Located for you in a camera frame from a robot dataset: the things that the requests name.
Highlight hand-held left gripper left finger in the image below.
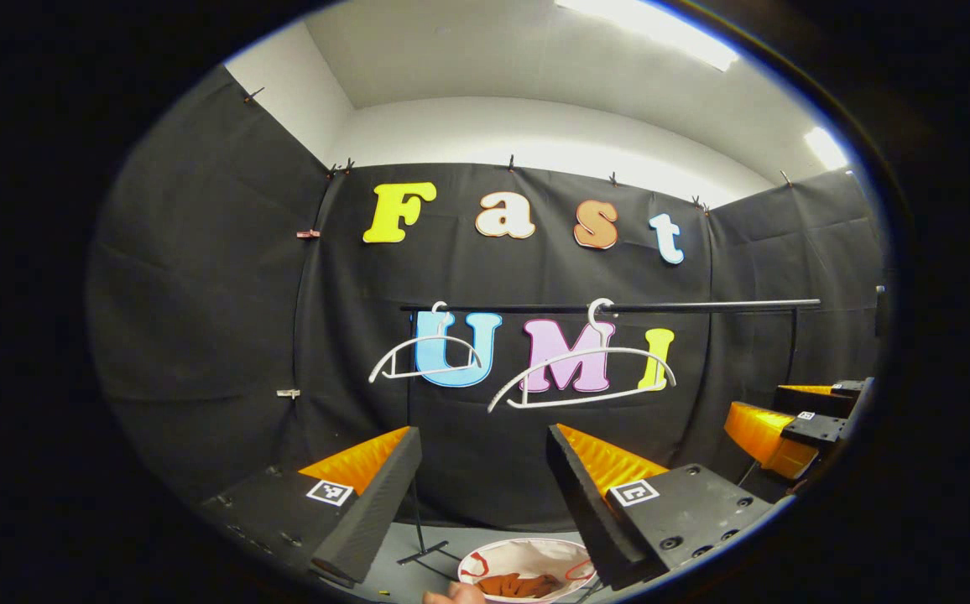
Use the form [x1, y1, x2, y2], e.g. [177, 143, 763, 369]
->
[200, 425, 424, 588]

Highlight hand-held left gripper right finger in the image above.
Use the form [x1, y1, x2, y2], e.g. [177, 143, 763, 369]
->
[545, 423, 793, 592]

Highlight white laundry hamper red handles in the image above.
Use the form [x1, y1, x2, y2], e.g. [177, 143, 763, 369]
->
[456, 538, 600, 604]

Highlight orange corduroy jacket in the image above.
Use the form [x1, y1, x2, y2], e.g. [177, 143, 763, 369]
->
[476, 571, 565, 599]

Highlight black clothes rack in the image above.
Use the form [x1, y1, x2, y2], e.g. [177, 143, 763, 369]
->
[396, 297, 822, 582]

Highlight white plastic hanger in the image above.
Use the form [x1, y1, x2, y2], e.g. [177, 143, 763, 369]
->
[487, 297, 678, 414]
[368, 301, 484, 385]

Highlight black backdrop cloth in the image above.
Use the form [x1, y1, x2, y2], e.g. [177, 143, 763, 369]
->
[86, 65, 889, 531]

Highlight small ceiling light panel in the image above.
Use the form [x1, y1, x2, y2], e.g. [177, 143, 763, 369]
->
[803, 125, 850, 172]

